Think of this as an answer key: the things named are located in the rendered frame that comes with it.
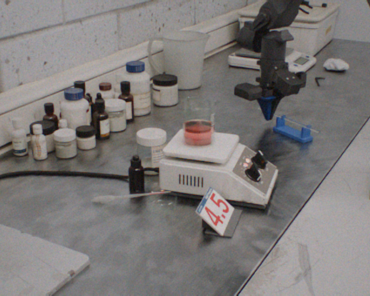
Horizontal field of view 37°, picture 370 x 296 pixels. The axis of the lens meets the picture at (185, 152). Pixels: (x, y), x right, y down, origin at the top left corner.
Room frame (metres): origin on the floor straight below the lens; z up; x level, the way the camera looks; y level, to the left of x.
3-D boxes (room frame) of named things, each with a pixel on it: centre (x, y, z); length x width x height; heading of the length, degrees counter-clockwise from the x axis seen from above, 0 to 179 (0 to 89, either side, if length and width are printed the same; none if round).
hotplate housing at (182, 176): (0.94, -0.06, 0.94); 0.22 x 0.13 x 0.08; 73
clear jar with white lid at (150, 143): (1.02, 0.07, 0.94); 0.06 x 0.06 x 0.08
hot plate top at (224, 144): (0.95, -0.03, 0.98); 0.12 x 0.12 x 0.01; 73
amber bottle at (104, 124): (1.19, 0.19, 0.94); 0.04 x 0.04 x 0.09
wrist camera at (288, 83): (1.23, -0.24, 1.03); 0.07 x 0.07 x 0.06; 36
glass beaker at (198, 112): (0.95, -0.02, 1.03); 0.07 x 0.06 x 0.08; 159
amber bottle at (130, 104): (1.30, 0.15, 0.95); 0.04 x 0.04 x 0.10
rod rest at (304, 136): (1.21, -0.25, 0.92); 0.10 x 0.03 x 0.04; 37
